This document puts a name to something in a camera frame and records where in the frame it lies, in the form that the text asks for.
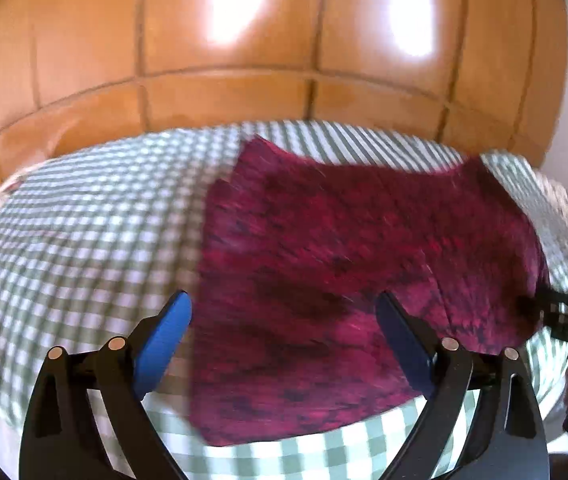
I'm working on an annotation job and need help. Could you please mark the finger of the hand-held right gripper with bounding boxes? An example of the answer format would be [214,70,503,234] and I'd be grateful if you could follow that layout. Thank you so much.
[515,285,568,347]

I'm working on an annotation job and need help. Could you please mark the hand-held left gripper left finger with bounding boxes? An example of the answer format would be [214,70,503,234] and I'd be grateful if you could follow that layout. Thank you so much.
[18,289,193,480]

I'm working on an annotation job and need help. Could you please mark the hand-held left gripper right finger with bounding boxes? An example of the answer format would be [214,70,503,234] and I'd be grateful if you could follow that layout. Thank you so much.
[373,290,551,480]

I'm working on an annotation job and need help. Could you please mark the maroon knit garment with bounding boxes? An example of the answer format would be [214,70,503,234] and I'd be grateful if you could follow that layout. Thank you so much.
[190,134,554,449]

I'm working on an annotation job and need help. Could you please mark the green checked bed sheet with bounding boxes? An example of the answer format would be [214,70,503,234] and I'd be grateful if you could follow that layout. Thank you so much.
[0,119,568,480]

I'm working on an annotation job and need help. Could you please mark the wooden wardrobe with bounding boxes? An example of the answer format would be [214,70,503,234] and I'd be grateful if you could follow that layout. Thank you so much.
[0,0,568,211]

